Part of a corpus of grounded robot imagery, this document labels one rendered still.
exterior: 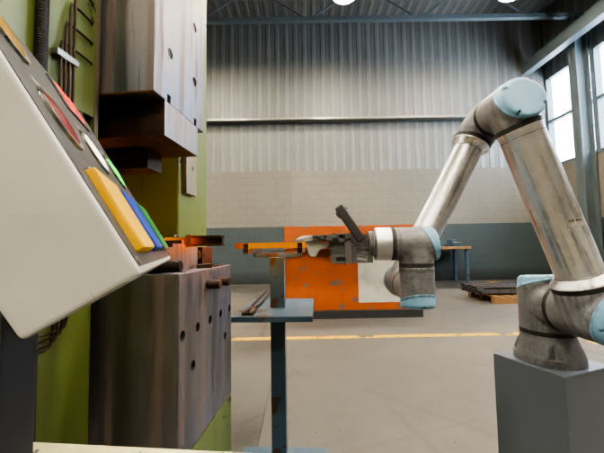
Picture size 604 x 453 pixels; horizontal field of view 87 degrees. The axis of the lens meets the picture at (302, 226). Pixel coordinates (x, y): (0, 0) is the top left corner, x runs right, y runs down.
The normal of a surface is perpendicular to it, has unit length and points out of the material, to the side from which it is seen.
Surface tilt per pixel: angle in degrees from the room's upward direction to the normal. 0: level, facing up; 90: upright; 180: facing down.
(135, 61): 90
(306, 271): 90
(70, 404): 90
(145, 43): 90
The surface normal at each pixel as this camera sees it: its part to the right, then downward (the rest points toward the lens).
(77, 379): 0.99, -0.03
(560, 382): -0.94, 0.00
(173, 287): -0.11, -0.06
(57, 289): 0.32, -0.07
